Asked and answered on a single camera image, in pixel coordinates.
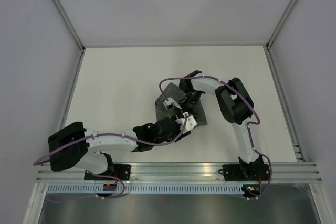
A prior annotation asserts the grey cloth napkin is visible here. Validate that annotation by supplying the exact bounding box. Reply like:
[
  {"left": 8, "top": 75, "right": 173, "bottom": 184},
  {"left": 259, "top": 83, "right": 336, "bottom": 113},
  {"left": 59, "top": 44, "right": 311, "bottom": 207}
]
[{"left": 154, "top": 82, "right": 208, "bottom": 127}]

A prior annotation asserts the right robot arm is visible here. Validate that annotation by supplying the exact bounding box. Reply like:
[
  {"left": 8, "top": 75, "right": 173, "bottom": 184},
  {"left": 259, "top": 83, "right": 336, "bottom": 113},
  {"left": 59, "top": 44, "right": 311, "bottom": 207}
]
[{"left": 179, "top": 70, "right": 271, "bottom": 181}]

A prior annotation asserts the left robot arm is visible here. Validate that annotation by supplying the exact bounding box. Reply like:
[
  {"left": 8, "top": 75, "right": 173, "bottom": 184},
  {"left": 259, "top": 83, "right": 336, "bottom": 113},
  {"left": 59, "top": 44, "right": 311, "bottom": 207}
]
[{"left": 48, "top": 116, "right": 197, "bottom": 180}]

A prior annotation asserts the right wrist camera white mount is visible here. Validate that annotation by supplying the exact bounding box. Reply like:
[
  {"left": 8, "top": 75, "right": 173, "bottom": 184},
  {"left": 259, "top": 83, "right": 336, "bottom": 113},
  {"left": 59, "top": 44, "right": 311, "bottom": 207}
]
[{"left": 163, "top": 97, "right": 182, "bottom": 110}]

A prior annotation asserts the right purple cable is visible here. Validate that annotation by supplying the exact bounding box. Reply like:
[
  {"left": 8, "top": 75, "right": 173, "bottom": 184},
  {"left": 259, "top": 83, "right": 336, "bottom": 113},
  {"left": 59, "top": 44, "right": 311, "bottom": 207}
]
[{"left": 159, "top": 76, "right": 272, "bottom": 201}]

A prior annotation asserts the purple cable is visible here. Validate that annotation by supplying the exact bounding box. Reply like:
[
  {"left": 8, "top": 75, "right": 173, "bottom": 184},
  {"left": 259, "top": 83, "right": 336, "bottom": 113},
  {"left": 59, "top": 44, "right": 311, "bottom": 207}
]
[
  {"left": 33, "top": 113, "right": 190, "bottom": 204},
  {"left": 159, "top": 76, "right": 272, "bottom": 201}
]

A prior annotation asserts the white slotted cable duct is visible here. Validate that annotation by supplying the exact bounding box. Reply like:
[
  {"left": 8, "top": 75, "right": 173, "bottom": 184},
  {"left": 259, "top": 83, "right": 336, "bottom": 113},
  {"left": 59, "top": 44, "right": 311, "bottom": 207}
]
[{"left": 47, "top": 183, "right": 243, "bottom": 194}]

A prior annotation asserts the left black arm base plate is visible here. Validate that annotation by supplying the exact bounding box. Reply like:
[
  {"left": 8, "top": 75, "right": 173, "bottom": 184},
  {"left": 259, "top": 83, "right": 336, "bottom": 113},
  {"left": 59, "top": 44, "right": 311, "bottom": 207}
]
[{"left": 84, "top": 164, "right": 131, "bottom": 182}]

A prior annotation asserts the back aluminium frame bar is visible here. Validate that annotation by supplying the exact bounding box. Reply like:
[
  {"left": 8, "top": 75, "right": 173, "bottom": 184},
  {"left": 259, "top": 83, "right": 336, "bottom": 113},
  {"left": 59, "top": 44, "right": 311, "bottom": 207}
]
[{"left": 84, "top": 42, "right": 267, "bottom": 49}]

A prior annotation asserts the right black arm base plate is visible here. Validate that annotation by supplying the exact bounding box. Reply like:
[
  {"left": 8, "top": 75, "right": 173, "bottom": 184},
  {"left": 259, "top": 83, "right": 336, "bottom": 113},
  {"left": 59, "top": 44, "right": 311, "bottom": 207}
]
[{"left": 218, "top": 164, "right": 270, "bottom": 182}]

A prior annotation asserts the right aluminium table edge rail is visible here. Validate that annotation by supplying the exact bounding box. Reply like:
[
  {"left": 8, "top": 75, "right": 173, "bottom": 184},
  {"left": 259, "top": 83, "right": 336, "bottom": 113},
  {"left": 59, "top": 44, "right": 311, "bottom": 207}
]
[{"left": 264, "top": 44, "right": 306, "bottom": 162}]

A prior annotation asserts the aluminium table edge rail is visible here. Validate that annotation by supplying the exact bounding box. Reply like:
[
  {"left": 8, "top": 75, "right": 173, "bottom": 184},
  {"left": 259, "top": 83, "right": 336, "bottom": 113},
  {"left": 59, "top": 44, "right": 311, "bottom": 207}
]
[
  {"left": 56, "top": 48, "right": 86, "bottom": 132},
  {"left": 264, "top": 44, "right": 306, "bottom": 162}
]

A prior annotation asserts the left aluminium table edge rail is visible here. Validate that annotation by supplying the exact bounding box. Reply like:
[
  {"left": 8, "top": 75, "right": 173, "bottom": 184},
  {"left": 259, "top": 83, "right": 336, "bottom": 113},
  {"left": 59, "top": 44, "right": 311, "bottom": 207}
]
[{"left": 56, "top": 48, "right": 86, "bottom": 132}]

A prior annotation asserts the aluminium mounting rail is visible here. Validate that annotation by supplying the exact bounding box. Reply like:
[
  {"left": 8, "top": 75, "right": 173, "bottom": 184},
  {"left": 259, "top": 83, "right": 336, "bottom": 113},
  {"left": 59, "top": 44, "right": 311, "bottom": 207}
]
[{"left": 36, "top": 162, "right": 322, "bottom": 184}]

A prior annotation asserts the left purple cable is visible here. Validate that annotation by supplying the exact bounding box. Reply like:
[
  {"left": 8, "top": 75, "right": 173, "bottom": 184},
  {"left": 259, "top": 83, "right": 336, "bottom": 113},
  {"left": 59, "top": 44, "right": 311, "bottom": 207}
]
[{"left": 33, "top": 113, "right": 190, "bottom": 204}]

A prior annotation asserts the left aluminium frame post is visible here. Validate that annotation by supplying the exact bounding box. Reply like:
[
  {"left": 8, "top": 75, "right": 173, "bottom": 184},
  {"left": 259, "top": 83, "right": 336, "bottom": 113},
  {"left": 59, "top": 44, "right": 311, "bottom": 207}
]
[{"left": 51, "top": 0, "right": 85, "bottom": 52}]

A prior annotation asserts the aluminium frame post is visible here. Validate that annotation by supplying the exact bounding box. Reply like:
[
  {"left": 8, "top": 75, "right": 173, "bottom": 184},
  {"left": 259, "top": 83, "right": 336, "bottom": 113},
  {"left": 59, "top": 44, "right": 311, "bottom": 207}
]
[
  {"left": 51, "top": 0, "right": 85, "bottom": 52},
  {"left": 265, "top": 0, "right": 299, "bottom": 50}
]

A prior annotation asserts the right aluminium frame post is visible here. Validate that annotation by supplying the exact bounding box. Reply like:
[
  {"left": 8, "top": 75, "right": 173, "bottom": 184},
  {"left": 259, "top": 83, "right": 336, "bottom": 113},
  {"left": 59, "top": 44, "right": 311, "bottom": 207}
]
[{"left": 265, "top": 0, "right": 299, "bottom": 50}]

